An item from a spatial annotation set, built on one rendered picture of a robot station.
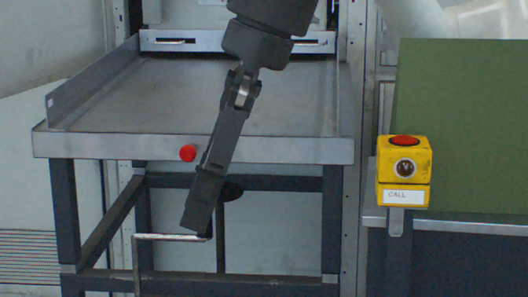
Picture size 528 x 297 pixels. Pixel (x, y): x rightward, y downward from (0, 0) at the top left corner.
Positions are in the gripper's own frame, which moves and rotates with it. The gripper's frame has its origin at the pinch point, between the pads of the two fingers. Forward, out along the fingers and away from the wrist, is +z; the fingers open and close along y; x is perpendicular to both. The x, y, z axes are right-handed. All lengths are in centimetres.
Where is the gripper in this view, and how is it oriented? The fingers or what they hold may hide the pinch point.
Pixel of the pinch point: (202, 195)
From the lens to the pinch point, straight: 87.9
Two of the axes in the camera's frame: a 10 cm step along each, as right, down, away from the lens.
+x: 9.4, 3.3, 1.0
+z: -3.4, 9.1, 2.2
